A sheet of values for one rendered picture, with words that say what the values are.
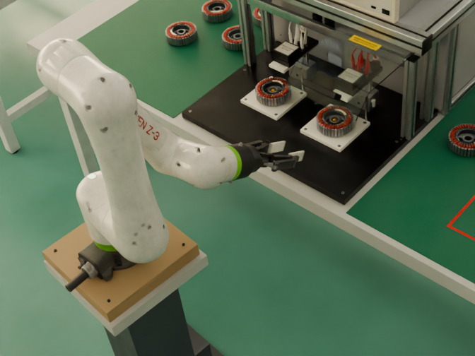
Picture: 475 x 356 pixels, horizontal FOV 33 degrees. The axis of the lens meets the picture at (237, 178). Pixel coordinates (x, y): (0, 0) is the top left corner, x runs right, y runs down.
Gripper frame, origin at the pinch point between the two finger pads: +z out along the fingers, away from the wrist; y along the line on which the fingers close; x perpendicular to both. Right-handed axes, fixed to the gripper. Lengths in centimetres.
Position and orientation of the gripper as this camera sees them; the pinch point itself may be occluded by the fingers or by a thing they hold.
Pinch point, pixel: (286, 151)
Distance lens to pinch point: 225.9
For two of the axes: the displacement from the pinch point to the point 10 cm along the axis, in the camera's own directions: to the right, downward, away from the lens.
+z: 6.3, -1.4, 7.7
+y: 7.4, 4.2, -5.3
